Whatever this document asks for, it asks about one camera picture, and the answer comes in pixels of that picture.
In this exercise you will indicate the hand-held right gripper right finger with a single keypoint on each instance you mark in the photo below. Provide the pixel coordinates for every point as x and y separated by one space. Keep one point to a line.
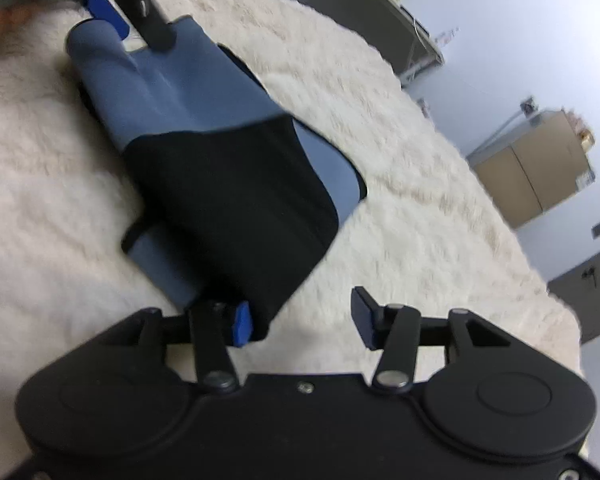
362 316

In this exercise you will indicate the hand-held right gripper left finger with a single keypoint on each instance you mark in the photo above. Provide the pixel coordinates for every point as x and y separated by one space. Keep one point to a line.
241 325

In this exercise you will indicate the blue and black garment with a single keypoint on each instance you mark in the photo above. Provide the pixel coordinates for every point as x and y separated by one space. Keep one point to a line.
205 160

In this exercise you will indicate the person's left hand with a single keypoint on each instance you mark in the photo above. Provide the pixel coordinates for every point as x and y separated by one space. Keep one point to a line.
0 20

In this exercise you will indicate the white fluffy blanket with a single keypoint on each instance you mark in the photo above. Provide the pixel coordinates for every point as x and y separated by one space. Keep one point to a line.
420 200

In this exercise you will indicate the brown wooden cabinet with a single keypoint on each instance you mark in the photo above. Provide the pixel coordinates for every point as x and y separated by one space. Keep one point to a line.
535 165

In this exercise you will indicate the metal frame table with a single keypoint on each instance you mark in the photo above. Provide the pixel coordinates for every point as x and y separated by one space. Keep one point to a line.
370 15

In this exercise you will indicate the black wall outlet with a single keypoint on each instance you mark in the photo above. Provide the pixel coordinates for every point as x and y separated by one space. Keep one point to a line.
598 230

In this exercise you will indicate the grey wall outlet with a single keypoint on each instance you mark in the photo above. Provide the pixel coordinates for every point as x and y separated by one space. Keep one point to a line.
528 106

